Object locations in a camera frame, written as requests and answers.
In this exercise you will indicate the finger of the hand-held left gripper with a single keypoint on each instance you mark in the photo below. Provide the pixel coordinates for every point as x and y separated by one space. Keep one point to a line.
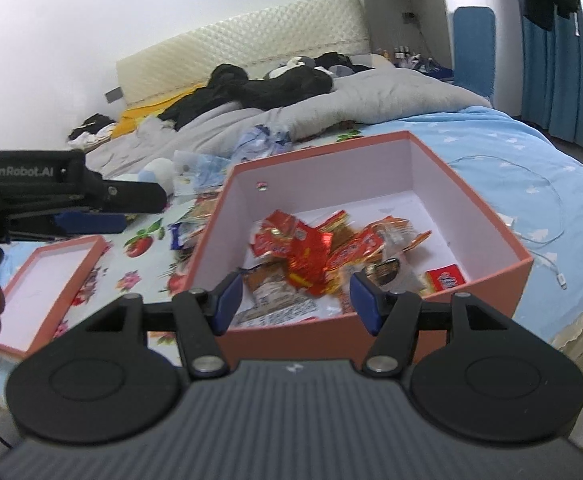
91 222
136 197

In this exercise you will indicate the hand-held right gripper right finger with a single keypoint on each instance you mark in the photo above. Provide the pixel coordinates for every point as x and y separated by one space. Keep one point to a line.
364 304

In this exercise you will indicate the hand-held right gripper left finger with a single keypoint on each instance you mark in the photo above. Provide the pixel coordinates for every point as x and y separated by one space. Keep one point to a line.
229 301

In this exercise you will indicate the brown snack packet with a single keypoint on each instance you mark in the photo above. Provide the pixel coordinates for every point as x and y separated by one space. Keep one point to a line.
269 279

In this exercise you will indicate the white printed snack packet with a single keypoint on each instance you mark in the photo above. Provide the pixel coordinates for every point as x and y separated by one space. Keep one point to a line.
281 310

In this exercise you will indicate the blue snack packet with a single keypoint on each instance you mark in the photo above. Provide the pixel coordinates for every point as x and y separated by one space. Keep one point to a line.
176 236

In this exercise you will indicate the orange snack packet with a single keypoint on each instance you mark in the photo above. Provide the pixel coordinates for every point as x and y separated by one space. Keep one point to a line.
204 215

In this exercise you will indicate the pile of snack packets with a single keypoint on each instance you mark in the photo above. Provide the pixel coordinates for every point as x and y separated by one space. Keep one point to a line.
311 250

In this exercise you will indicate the pink cardboard box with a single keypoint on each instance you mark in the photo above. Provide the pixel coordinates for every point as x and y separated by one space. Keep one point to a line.
296 342

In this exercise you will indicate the red snack packet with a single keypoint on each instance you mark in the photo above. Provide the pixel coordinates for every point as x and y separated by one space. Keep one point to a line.
445 278

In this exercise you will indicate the white and blue plush toy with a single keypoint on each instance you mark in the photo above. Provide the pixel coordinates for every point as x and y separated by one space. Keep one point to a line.
159 170

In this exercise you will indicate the floral printed cloth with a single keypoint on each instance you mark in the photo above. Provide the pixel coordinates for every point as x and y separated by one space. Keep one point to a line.
136 270

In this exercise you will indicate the clear printed plastic bag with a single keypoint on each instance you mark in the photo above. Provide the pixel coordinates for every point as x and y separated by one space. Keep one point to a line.
204 172

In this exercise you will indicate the pink box lid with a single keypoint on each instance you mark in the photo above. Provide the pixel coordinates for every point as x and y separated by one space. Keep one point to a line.
46 280

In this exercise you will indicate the yellow cloth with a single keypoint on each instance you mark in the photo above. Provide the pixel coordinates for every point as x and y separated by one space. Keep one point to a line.
131 120

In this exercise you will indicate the black and white clothes pile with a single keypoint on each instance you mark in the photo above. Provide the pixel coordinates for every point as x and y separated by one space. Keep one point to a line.
93 125

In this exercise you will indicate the crumpled white blue bag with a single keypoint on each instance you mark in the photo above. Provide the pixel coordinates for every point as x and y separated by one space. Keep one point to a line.
264 142

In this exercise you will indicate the black clothing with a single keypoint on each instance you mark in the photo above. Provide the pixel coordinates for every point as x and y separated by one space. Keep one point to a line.
271 87

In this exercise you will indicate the cream quilted headboard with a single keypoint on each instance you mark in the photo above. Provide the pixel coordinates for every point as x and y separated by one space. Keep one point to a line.
246 35

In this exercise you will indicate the grey blanket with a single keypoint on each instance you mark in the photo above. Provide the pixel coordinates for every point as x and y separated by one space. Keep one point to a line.
371 95

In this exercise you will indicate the dark grey garment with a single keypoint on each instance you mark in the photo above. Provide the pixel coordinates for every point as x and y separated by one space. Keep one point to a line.
344 64

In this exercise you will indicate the group of small bottles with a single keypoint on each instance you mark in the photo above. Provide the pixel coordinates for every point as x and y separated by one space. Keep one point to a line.
399 55

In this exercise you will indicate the blue chair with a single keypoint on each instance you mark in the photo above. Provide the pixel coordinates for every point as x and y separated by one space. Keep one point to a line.
474 50

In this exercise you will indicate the blue curtain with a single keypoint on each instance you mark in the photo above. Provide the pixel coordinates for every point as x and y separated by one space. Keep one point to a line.
561 85

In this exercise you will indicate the grey wall switch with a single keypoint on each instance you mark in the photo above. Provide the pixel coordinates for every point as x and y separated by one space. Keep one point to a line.
114 94

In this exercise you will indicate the black wall socket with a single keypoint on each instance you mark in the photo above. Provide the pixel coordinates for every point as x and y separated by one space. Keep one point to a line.
409 17

